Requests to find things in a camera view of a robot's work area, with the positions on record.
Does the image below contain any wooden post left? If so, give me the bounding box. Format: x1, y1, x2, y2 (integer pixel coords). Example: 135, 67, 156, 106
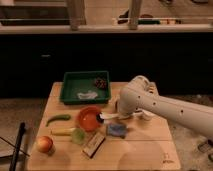
66, 0, 86, 31

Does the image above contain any green chili pepper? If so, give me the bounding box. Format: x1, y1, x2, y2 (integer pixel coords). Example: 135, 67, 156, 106
46, 114, 71, 127

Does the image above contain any white black dish brush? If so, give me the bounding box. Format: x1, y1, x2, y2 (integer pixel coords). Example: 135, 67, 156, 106
96, 113, 118, 124

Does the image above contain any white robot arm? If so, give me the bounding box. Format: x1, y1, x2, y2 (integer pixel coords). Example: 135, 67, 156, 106
117, 75, 213, 140

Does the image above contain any wooden post right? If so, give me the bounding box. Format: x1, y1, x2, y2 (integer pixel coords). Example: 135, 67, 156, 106
128, 0, 142, 30

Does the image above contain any green plastic tray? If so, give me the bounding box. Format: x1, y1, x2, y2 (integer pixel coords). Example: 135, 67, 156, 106
60, 71, 111, 105

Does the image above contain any blue sponge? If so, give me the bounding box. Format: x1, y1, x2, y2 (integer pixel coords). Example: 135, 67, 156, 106
106, 123, 127, 138

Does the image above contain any red apple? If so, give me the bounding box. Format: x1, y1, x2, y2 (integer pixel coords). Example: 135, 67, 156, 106
36, 136, 53, 154

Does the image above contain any white cup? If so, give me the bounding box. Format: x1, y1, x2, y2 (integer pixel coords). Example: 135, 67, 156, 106
142, 111, 154, 121

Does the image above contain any pine cone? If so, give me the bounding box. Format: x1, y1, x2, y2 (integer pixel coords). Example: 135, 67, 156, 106
94, 78, 107, 89

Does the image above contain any wooden post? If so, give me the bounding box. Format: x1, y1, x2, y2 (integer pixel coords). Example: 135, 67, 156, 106
66, 0, 86, 31
128, 0, 142, 30

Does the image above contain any black pole stand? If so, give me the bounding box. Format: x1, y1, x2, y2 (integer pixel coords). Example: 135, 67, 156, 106
9, 122, 25, 171

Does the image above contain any wooden block eraser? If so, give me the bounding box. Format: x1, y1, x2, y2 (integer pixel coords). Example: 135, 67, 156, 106
82, 132, 105, 158

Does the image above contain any green yellow scoop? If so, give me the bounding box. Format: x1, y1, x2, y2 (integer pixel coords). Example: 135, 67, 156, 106
51, 127, 86, 145

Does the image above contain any red bowl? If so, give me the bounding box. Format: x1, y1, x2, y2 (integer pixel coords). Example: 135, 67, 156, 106
76, 106, 101, 132

